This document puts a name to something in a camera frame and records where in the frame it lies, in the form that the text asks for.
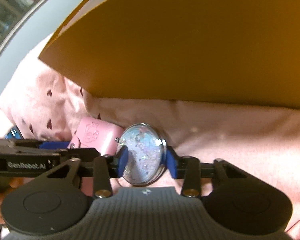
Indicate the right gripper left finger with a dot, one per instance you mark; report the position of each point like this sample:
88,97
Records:
96,173

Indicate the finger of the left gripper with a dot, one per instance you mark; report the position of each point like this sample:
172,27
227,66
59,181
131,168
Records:
65,156
47,145

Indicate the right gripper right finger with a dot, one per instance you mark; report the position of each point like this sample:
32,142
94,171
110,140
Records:
190,170

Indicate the pink leather pouch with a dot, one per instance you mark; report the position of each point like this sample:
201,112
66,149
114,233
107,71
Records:
96,133

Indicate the round glitter compact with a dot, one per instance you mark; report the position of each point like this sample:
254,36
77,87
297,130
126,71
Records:
147,151

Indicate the person left hand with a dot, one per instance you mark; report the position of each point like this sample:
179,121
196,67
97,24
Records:
0,199

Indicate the pink cloud bedsheet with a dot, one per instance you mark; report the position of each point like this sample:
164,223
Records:
263,141

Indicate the orange cardboard box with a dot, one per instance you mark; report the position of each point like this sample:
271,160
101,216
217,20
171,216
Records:
223,51

